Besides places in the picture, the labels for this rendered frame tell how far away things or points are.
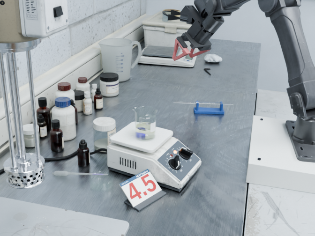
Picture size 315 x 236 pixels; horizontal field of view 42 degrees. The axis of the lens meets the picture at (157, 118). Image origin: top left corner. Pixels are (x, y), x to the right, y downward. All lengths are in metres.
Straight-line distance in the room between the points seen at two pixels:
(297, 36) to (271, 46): 1.34
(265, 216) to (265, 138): 0.26
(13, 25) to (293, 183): 0.70
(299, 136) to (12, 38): 0.75
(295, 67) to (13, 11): 0.71
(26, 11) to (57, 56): 0.88
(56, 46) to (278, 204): 0.89
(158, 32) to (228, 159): 1.10
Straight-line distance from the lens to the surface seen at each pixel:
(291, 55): 1.09
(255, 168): 1.00
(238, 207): 0.93
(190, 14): 1.41
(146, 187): 0.93
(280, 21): 1.10
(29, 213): 0.89
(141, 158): 0.95
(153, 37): 2.08
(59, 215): 0.88
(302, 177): 1.01
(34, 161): 0.74
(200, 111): 1.36
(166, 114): 1.35
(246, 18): 2.40
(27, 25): 0.60
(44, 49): 1.38
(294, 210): 0.96
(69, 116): 1.15
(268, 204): 0.96
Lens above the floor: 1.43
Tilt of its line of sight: 24 degrees down
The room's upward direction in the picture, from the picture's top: 2 degrees clockwise
